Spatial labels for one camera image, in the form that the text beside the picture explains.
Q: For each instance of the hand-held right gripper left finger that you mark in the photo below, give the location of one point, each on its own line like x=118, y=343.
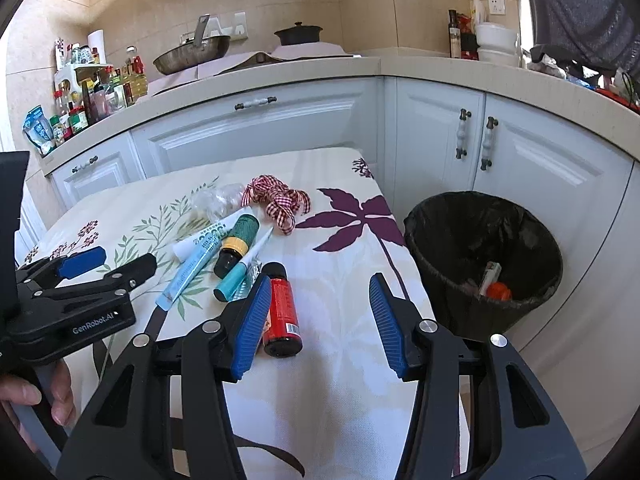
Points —
x=252, y=325

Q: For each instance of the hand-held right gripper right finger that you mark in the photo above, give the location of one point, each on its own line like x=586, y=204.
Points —
x=387, y=330

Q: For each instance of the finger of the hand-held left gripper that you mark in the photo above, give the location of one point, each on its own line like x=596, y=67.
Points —
x=135, y=270
x=82, y=261

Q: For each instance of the red plastic bottle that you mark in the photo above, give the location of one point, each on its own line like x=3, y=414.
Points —
x=285, y=315

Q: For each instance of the black bag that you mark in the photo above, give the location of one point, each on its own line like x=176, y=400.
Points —
x=450, y=240

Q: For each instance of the clear plastic bag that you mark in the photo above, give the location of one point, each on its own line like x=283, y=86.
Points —
x=220, y=200

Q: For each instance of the red white checkered ribbon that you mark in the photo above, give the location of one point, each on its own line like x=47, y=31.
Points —
x=280, y=205

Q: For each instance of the person's left hand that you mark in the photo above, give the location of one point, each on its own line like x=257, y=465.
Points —
x=17, y=391

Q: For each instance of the teal tube white nozzle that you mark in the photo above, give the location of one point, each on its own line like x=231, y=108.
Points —
x=231, y=285

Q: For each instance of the light blue squeeze tube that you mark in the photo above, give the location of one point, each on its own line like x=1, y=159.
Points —
x=185, y=277

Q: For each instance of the white squeeze tube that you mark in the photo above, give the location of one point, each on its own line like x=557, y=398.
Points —
x=200, y=246

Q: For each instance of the small white drawer front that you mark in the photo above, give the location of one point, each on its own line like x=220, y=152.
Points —
x=105, y=180

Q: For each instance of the floral tablecloth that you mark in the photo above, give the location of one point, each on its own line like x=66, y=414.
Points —
x=325, y=400

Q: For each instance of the dark bottle green label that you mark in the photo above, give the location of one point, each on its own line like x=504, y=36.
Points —
x=243, y=230

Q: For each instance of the small white packet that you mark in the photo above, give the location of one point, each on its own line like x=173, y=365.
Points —
x=490, y=275

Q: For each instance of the blue white snack bag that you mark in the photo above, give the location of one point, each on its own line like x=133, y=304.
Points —
x=39, y=130

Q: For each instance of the cluster of condiment bottles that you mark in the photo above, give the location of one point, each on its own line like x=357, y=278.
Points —
x=100, y=95

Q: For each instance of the white cabinet door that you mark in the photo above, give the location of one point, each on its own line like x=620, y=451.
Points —
x=550, y=180
x=425, y=160

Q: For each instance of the white spice rack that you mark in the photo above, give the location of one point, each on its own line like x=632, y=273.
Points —
x=75, y=72

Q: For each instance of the wide white drawer front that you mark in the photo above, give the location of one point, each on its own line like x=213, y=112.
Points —
x=300, y=130

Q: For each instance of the white paper towel roll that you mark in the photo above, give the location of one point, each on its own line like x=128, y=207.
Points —
x=97, y=46

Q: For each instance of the steel wok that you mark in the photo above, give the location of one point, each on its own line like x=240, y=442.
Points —
x=190, y=55

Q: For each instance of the beige kitchen countertop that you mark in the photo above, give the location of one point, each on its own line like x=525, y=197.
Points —
x=350, y=67

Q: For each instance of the pink stove cover cloth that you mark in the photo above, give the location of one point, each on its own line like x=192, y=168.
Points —
x=310, y=51

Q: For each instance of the black lidded pot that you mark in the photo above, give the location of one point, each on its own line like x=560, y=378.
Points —
x=298, y=35

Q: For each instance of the dark glass oil bottle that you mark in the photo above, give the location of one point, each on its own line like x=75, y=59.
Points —
x=454, y=37

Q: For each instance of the red food packets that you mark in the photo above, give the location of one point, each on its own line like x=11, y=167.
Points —
x=467, y=35

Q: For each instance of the pile of mixed small items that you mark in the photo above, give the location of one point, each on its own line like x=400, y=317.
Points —
x=600, y=87

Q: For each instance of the white plastic bag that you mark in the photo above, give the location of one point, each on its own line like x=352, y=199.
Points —
x=479, y=10

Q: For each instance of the dark grey speckled cloth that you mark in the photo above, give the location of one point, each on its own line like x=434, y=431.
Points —
x=575, y=5

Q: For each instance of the white wall socket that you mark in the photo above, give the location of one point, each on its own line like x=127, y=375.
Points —
x=220, y=26
x=496, y=5
x=240, y=24

